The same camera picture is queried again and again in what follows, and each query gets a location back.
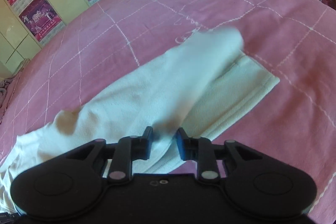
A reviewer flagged pink checked bedspread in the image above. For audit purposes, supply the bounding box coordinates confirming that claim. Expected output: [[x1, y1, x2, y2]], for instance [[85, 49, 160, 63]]
[[0, 0, 336, 224]]

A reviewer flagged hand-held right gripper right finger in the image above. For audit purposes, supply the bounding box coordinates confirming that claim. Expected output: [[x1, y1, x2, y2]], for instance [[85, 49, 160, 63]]
[[175, 128, 263, 184]]

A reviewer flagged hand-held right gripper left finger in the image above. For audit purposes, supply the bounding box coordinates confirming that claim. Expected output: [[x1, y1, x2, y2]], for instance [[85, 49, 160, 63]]
[[66, 126, 154, 184]]

